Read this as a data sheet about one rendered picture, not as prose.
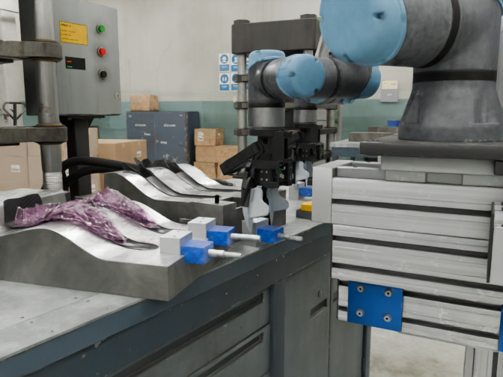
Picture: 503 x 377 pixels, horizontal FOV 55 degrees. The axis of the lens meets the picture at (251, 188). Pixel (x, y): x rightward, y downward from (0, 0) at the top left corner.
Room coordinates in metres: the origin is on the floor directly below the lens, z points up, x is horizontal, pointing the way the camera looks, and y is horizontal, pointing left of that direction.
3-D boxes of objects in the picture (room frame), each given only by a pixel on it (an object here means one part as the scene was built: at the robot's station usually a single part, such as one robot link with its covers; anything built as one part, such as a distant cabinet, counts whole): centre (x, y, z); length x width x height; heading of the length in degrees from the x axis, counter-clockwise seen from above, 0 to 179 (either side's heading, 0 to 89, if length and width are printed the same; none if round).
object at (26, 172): (5.01, 2.28, 0.47); 1.22 x 0.80 x 0.94; 71
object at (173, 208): (1.22, 0.19, 0.87); 0.50 x 0.26 x 0.14; 56
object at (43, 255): (0.88, 0.32, 0.86); 0.50 x 0.26 x 0.11; 73
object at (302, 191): (1.54, -0.19, 0.83); 0.13 x 0.05 x 0.05; 60
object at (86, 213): (0.88, 0.32, 0.90); 0.26 x 0.18 x 0.08; 73
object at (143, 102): (8.46, 1.86, 1.26); 0.42 x 0.33 x 0.29; 67
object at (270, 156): (0.98, -0.04, 0.99); 0.09 x 0.08 x 0.12; 57
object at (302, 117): (1.55, -0.17, 1.07); 0.08 x 0.08 x 0.05
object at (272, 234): (0.98, -0.05, 0.83); 0.13 x 0.05 x 0.05; 57
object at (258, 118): (0.99, -0.03, 1.07); 0.08 x 0.08 x 0.05
